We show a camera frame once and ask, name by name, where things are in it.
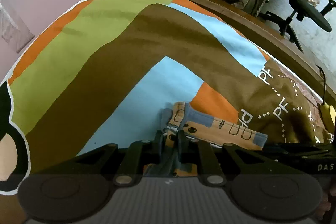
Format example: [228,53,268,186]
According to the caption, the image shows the blue car-print pants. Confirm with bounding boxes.
[144,102,268,177]

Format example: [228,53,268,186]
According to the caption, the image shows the colourful patterned bed sheet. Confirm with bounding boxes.
[0,0,336,224]

